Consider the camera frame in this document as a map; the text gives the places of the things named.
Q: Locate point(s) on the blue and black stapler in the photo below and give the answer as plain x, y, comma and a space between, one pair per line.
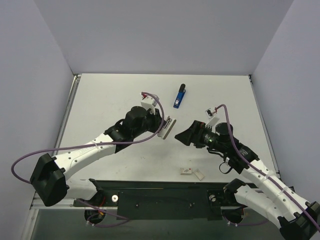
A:
180, 96

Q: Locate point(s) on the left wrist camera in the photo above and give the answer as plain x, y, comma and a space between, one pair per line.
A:
149, 102

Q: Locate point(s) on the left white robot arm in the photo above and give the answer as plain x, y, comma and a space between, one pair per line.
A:
111, 141

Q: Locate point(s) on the small staple box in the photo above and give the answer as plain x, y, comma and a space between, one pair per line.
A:
186, 171

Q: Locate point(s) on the white stapler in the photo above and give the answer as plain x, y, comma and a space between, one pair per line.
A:
168, 125

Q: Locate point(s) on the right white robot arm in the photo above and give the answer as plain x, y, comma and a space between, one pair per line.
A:
295, 217

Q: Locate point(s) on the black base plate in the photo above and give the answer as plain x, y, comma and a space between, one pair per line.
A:
151, 200

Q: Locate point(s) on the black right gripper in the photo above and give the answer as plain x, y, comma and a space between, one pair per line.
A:
195, 133

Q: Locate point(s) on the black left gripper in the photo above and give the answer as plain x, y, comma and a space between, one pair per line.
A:
158, 124

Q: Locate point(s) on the aluminium frame rail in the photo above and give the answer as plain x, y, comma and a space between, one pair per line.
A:
62, 125

